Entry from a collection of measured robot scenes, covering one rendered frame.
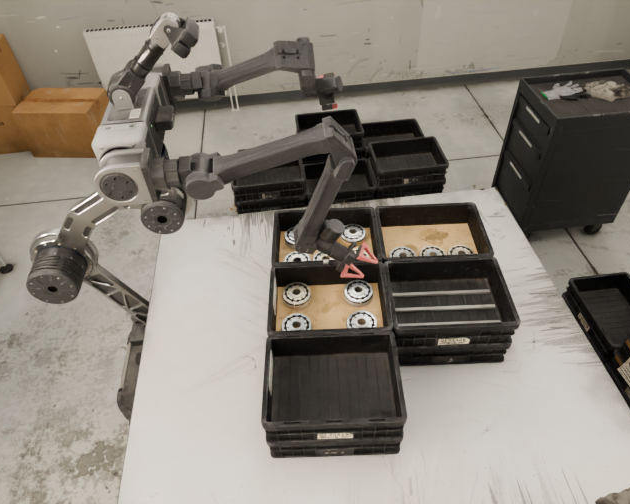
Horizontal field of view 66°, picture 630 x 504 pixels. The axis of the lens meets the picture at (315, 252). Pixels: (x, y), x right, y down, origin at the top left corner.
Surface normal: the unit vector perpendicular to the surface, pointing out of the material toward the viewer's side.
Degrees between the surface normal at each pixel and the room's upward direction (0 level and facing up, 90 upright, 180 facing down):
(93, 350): 0
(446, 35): 90
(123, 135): 0
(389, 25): 90
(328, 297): 0
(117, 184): 90
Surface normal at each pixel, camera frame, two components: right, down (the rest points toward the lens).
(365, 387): -0.04, -0.70
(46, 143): -0.10, 0.72
